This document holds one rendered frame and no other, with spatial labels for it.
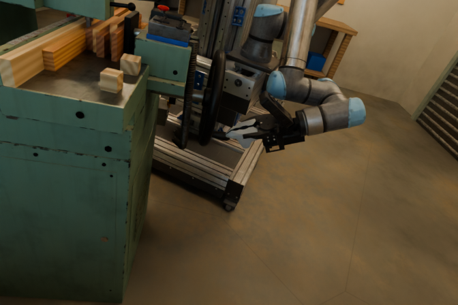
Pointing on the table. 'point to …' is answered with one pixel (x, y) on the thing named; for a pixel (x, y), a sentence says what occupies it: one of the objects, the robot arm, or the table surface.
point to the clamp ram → (131, 30)
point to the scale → (41, 30)
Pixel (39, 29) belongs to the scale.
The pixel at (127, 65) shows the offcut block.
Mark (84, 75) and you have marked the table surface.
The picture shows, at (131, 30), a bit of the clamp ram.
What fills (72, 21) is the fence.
